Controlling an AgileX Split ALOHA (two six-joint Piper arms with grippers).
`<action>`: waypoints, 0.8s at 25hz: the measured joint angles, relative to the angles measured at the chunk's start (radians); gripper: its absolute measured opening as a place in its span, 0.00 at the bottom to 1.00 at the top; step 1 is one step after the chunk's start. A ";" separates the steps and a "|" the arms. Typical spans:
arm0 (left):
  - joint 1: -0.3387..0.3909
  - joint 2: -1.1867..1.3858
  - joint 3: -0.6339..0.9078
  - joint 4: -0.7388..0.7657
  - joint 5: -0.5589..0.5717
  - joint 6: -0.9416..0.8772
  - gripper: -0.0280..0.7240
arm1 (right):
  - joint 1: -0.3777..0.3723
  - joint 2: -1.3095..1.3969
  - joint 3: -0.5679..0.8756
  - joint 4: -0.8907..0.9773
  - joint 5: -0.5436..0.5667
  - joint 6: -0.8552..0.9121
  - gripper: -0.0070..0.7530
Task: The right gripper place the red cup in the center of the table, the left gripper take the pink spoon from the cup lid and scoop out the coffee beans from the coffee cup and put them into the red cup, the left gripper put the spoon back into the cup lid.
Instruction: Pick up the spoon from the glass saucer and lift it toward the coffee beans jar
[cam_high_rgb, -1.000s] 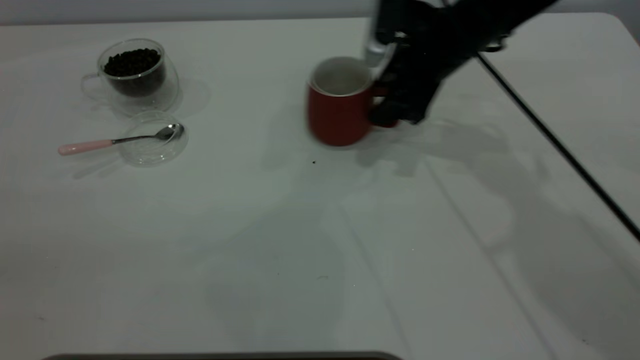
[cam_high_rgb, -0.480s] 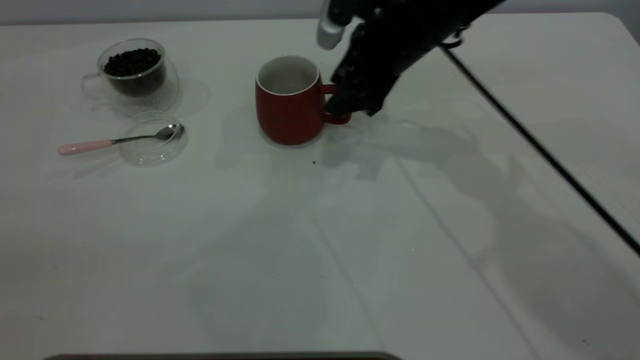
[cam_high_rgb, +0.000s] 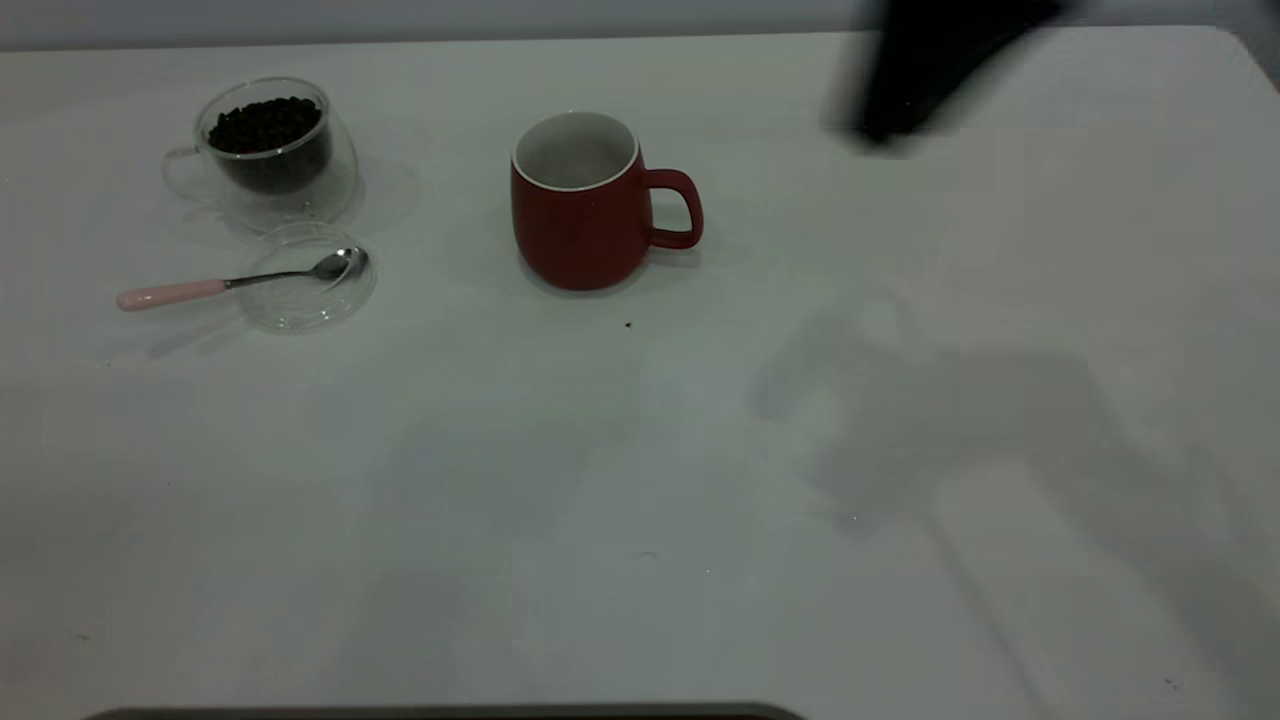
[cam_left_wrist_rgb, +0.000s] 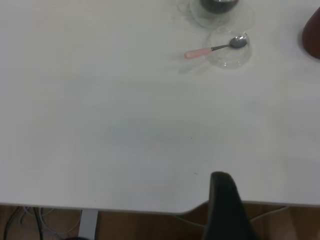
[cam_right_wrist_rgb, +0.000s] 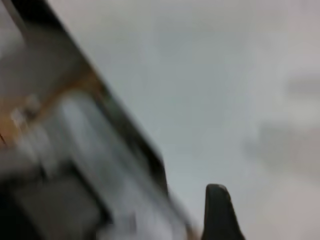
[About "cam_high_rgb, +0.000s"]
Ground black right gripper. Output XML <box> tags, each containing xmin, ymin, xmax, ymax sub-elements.
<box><xmin>825</xmin><ymin>0</ymin><xmax>1066</xmax><ymax>147</ymax></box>

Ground red ceramic mug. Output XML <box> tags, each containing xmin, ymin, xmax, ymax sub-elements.
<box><xmin>510</xmin><ymin>110</ymin><xmax>705</xmax><ymax>293</ymax></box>

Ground clear glass double-wall cup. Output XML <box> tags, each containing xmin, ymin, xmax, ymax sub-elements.
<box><xmin>163</xmin><ymin>77</ymin><xmax>361</xmax><ymax>237</ymax></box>

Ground dark coffee beans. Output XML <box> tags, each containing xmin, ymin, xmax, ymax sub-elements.
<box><xmin>207</xmin><ymin>96</ymin><xmax>333</xmax><ymax>196</ymax></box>

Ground pink handled metal spoon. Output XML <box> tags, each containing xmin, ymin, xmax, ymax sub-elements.
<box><xmin>115</xmin><ymin>247</ymin><xmax>370</xmax><ymax>313</ymax></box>

